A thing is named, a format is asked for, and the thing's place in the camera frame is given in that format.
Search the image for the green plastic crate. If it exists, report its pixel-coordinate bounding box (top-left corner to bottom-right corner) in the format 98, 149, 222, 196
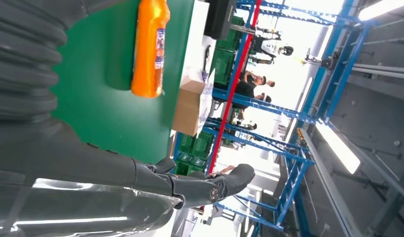
191, 131, 216, 158
210, 16, 246, 87
173, 133, 206, 176

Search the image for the brown cardboard box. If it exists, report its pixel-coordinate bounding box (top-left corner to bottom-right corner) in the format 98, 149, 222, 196
171, 79, 207, 136

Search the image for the background person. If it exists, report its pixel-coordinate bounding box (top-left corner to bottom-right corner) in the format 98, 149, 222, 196
232, 81, 273, 110
240, 70, 276, 89
210, 165, 237, 177

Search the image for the printed paper sheet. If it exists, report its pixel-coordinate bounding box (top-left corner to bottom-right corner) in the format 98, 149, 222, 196
196, 69, 216, 133

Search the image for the red metal pole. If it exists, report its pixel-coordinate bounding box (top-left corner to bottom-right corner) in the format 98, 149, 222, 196
206, 0, 263, 176

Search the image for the blue metal shelf rack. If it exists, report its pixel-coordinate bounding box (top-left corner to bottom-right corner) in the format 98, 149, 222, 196
172, 0, 379, 237

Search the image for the black carrying case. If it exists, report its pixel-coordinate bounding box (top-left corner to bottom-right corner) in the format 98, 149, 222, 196
203, 0, 238, 40

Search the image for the background humanoid robot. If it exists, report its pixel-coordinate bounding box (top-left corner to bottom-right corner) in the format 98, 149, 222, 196
249, 28, 294, 66

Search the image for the long ceiling light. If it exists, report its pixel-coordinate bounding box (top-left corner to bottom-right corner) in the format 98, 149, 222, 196
314, 122, 362, 175
358, 0, 404, 22

